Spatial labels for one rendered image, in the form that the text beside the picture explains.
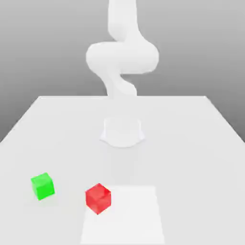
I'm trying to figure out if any small red cube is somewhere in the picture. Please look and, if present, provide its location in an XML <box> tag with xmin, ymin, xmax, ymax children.
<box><xmin>85</xmin><ymin>183</ymin><xmax>112</xmax><ymax>215</ymax></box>

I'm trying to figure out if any small green cube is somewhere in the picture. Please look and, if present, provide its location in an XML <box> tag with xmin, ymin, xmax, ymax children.
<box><xmin>30</xmin><ymin>172</ymin><xmax>56</xmax><ymax>201</ymax></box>

